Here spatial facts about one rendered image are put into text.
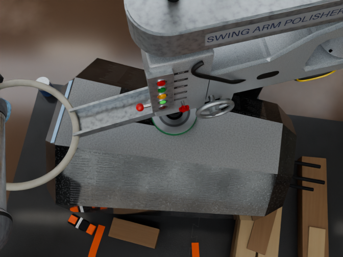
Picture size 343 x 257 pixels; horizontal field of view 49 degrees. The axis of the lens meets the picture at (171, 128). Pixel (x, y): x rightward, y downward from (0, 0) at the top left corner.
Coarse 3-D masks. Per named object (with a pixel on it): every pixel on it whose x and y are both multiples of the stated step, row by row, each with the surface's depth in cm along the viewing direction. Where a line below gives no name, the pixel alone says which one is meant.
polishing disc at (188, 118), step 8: (184, 112) 178; (192, 112) 178; (160, 120) 177; (168, 120) 176; (176, 120) 176; (184, 120) 176; (192, 120) 176; (160, 128) 175; (168, 128) 175; (176, 128) 175; (184, 128) 175
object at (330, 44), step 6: (342, 36) 131; (324, 42) 140; (330, 42) 137; (336, 42) 135; (342, 42) 133; (324, 48) 142; (330, 48) 140; (336, 48) 138; (342, 48) 136; (336, 54) 140; (342, 54) 139
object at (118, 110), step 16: (112, 96) 161; (128, 96) 162; (144, 96) 163; (80, 112) 165; (96, 112) 164; (112, 112) 163; (128, 112) 162; (144, 112) 161; (80, 128) 164; (96, 128) 158
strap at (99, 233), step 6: (102, 228) 247; (96, 234) 246; (102, 234) 246; (96, 240) 244; (96, 246) 243; (192, 246) 243; (198, 246) 243; (90, 252) 242; (192, 252) 242; (198, 252) 242
